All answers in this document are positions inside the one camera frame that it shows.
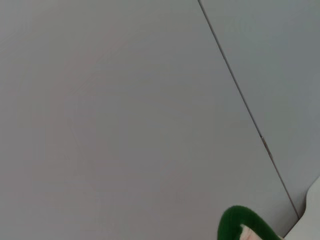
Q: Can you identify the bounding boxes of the cream tote bag green handles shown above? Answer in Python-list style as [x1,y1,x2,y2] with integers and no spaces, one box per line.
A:
[216,205,286,240]

